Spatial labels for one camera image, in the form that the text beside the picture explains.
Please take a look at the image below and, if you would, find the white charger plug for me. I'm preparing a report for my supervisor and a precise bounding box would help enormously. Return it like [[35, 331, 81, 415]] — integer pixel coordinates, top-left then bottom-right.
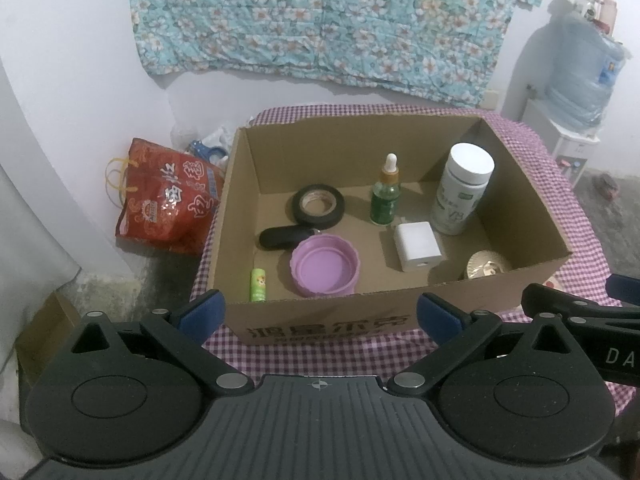
[[392, 217, 445, 273]]

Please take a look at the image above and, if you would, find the clear plastic bag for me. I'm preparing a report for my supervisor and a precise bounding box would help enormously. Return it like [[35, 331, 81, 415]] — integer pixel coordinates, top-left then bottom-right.
[[200, 125, 236, 158]]

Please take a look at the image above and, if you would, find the purple plastic lid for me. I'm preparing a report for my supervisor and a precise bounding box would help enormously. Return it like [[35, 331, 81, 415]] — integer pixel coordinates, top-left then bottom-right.
[[290, 234, 361, 297]]

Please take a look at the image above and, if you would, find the black tape roll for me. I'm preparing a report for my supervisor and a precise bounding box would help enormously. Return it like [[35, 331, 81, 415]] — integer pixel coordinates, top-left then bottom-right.
[[292, 185, 345, 227]]

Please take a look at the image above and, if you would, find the small brown cardboard box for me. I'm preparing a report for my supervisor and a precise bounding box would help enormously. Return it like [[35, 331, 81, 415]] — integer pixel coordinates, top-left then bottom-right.
[[14, 290, 83, 391]]

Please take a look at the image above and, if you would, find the white bottle with green label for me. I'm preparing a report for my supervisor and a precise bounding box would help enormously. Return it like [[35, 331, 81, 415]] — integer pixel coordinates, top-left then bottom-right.
[[431, 142, 496, 236]]

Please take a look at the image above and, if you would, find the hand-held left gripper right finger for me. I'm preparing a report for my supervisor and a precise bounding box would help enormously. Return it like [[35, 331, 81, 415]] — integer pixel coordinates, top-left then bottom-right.
[[387, 292, 571, 397]]

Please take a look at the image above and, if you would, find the green dropper bottle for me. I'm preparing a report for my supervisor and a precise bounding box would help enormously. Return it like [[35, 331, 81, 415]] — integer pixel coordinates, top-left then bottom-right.
[[370, 153, 402, 226]]

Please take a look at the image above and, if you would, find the blue floral cloth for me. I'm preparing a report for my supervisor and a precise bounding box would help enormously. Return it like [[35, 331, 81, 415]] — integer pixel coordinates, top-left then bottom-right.
[[125, 0, 546, 108]]

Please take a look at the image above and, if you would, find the purple checkered tablecloth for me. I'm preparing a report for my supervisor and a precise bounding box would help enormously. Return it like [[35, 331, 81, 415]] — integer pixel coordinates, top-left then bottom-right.
[[191, 104, 640, 418]]

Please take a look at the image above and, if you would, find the blue tape dispenser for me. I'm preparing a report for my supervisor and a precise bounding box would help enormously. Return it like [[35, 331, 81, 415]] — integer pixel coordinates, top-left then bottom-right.
[[189, 141, 226, 160]]

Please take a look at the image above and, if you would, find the red plastic bag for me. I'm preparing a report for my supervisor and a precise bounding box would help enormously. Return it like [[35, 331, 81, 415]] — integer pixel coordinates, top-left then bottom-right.
[[104, 137, 226, 256]]

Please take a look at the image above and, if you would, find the gold ridged cap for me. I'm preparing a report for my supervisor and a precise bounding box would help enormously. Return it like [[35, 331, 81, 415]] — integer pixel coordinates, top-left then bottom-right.
[[466, 251, 512, 281]]

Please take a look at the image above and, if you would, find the black oblong object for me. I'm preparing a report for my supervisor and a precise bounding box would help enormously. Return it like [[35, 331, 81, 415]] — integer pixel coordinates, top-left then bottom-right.
[[259, 226, 321, 252]]

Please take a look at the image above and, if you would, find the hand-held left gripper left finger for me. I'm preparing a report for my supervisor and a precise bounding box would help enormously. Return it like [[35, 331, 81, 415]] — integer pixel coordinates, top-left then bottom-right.
[[70, 289, 255, 397]]

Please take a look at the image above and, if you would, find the dark reddish object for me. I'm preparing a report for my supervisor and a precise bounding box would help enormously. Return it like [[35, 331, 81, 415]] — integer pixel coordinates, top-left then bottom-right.
[[595, 172, 621, 201]]

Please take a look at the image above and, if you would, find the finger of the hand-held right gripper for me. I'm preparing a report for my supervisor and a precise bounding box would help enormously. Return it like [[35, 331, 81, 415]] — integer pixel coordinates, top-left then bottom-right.
[[520, 283, 640, 322], [606, 273, 640, 307]]

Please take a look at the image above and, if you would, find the blue water jug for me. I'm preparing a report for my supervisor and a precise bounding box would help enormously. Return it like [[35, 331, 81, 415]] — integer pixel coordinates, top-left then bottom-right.
[[545, 10, 626, 128]]

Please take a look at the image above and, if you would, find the white water dispenser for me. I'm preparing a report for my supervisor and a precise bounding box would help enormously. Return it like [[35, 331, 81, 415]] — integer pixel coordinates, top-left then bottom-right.
[[520, 95, 603, 186]]

